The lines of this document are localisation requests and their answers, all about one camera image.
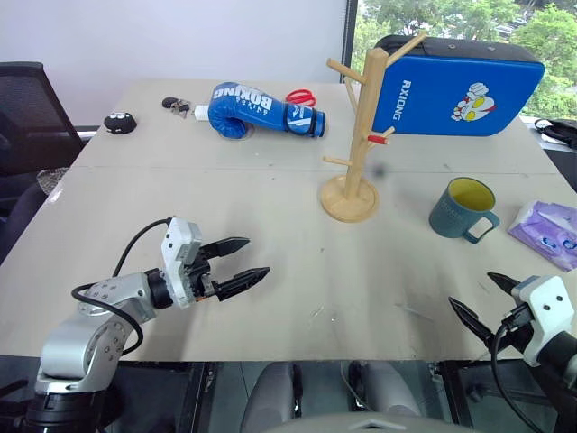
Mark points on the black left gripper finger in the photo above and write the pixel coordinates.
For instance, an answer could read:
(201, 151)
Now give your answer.
(227, 245)
(245, 280)

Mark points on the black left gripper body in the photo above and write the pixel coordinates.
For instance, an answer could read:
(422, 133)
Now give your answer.
(203, 279)

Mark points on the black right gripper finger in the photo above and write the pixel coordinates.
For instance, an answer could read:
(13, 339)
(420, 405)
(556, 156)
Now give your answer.
(471, 318)
(507, 283)

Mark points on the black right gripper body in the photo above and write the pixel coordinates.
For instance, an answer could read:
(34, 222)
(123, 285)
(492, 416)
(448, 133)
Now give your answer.
(516, 331)

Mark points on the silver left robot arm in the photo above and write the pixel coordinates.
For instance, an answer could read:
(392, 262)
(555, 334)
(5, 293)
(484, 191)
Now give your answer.
(85, 334)

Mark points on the teal mug yellow inside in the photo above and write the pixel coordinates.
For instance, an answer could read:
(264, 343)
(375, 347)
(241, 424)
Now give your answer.
(453, 216)

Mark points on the wooden mug tree stand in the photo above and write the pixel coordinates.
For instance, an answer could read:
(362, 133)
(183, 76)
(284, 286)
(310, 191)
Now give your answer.
(360, 135)

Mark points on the purple tissue pack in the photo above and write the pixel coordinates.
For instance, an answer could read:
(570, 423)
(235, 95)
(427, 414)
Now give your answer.
(543, 234)

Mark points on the grey rounded robot leg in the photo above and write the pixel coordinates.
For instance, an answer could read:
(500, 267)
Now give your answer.
(390, 388)
(270, 397)

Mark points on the blue boxing glove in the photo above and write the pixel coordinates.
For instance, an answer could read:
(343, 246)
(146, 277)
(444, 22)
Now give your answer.
(261, 110)

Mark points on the bunch of keys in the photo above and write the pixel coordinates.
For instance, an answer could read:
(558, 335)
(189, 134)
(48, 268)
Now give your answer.
(176, 106)

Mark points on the grey robot torso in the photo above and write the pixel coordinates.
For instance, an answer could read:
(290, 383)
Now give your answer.
(365, 424)

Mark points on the black round toy with eyes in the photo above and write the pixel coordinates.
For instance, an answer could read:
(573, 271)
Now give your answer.
(120, 123)

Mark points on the red scissors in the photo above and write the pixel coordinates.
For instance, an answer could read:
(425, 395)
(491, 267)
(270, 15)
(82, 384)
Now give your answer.
(301, 96)

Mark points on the patterned cloth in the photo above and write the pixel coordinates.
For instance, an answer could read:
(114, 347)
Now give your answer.
(50, 178)

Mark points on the red tape marker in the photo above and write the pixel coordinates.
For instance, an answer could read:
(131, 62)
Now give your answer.
(377, 139)

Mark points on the blue boxing pad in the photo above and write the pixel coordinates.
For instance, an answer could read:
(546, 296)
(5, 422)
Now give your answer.
(460, 94)

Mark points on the black office chair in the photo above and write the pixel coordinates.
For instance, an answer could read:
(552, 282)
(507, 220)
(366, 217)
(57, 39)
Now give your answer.
(27, 126)

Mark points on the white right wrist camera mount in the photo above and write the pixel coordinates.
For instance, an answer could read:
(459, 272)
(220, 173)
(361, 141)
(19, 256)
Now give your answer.
(547, 306)

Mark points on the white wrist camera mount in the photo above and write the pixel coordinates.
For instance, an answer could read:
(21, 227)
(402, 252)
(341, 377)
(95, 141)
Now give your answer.
(178, 243)
(547, 306)

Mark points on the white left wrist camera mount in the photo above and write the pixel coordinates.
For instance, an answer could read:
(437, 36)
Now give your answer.
(178, 243)

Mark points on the black window frame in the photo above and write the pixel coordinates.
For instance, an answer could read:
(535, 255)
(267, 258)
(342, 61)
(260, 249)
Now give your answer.
(350, 40)

